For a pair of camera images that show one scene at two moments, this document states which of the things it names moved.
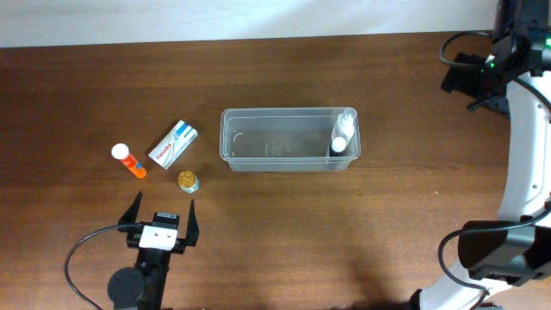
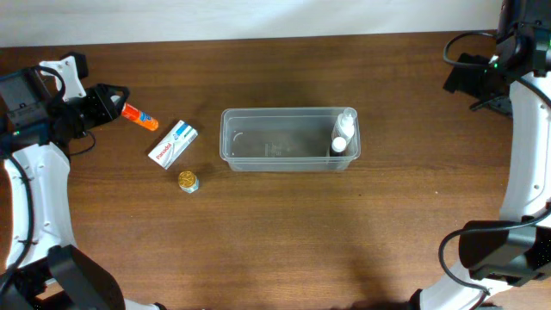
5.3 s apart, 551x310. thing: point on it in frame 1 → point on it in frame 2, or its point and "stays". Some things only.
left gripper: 191,232 → 104,104
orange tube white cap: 121,152 → 139,116
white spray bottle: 344,126 stays
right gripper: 461,78 stays
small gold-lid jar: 188,182 stays
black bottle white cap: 338,146 stays
